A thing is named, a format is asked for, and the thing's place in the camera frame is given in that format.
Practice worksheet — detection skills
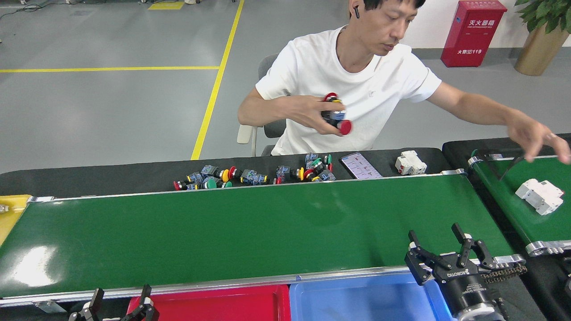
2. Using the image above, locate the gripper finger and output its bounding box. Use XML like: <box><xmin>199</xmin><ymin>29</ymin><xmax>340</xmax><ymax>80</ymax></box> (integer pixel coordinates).
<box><xmin>120</xmin><ymin>284</ymin><xmax>160</xmax><ymax>321</ymax></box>
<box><xmin>68</xmin><ymin>288</ymin><xmax>104</xmax><ymax>321</ymax></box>
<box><xmin>405</xmin><ymin>230</ymin><xmax>452</xmax><ymax>286</ymax></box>
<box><xmin>451</xmin><ymin>223</ymin><xmax>497</xmax><ymax>271</ymax></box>

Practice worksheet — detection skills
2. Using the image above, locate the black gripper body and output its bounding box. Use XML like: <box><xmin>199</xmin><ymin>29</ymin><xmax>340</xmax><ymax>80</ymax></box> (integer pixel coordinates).
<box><xmin>435</xmin><ymin>252</ymin><xmax>500</xmax><ymax>315</ymax></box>

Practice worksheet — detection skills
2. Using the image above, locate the white circuit breaker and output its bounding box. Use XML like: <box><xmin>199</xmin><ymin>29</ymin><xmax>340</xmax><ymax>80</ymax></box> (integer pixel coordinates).
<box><xmin>395</xmin><ymin>150</ymin><xmax>427</xmax><ymax>176</ymax></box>
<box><xmin>515</xmin><ymin>178</ymin><xmax>564</xmax><ymax>216</ymax></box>

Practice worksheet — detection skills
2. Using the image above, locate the short green conveyor belt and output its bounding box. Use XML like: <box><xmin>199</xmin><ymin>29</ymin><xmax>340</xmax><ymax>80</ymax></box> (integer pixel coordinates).
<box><xmin>468</xmin><ymin>149</ymin><xmax>571</xmax><ymax>257</ymax></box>

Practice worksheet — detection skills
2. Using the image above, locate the long green conveyor belt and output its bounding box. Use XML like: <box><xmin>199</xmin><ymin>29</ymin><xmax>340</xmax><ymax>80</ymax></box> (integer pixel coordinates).
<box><xmin>0</xmin><ymin>169</ymin><xmax>528</xmax><ymax>308</ymax></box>

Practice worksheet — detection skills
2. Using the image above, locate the yellow plastic tray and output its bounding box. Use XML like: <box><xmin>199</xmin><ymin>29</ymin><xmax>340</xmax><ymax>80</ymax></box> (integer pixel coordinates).
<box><xmin>0</xmin><ymin>194</ymin><xmax>33</xmax><ymax>247</ymax></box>

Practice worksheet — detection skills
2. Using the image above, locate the person's left hand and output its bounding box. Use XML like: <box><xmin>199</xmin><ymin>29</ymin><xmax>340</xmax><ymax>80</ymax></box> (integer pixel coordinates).
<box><xmin>508</xmin><ymin>117</ymin><xmax>571</xmax><ymax>165</ymax></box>

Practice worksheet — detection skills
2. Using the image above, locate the person's right hand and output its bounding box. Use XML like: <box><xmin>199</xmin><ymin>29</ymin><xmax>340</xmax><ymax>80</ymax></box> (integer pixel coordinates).
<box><xmin>292</xmin><ymin>95</ymin><xmax>345</xmax><ymax>136</ymax></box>

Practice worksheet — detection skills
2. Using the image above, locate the blue plastic bin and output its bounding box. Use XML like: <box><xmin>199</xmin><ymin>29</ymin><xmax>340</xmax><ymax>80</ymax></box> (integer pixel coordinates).
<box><xmin>289</xmin><ymin>271</ymin><xmax>458</xmax><ymax>321</ymax></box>

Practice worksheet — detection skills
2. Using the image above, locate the red plastic bin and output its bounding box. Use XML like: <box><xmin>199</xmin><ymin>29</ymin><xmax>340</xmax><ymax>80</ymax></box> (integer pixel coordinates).
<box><xmin>126</xmin><ymin>284</ymin><xmax>291</xmax><ymax>321</ymax></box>

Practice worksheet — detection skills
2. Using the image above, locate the smartphone with lit screen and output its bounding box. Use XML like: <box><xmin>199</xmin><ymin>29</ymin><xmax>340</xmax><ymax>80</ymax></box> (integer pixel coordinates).
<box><xmin>340</xmin><ymin>152</ymin><xmax>383</xmax><ymax>180</ymax></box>

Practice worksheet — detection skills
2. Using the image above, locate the grey office chair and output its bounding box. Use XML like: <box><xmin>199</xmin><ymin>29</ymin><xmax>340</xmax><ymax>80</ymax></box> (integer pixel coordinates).
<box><xmin>236</xmin><ymin>53</ymin><xmax>288</xmax><ymax>156</ymax></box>

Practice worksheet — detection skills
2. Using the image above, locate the person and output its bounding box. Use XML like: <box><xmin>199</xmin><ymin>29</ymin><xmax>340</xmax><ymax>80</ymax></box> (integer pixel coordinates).
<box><xmin>237</xmin><ymin>0</ymin><xmax>571</xmax><ymax>165</ymax></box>

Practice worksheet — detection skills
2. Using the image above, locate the gold plant pot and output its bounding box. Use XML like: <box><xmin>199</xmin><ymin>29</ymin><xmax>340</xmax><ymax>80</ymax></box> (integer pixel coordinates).
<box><xmin>514</xmin><ymin>22</ymin><xmax>571</xmax><ymax>76</ymax></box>

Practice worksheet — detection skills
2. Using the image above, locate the red fire extinguisher box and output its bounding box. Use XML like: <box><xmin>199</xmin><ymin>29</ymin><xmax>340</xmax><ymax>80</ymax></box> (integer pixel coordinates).
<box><xmin>441</xmin><ymin>0</ymin><xmax>508</xmax><ymax>68</ymax></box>

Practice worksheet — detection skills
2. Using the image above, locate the green potted plant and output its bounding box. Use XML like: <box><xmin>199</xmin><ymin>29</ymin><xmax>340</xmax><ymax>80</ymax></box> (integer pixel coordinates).
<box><xmin>514</xmin><ymin>0</ymin><xmax>571</xmax><ymax>34</ymax></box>

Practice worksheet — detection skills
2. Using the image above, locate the black drive chain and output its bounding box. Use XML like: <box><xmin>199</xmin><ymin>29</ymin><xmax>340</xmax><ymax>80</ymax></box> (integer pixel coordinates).
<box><xmin>480</xmin><ymin>263</ymin><xmax>528</xmax><ymax>284</ymax></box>

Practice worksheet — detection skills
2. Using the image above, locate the black conveyor guide frame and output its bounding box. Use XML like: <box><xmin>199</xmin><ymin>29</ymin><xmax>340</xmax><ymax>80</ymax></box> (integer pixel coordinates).
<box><xmin>490</xmin><ymin>154</ymin><xmax>528</xmax><ymax>182</ymax></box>

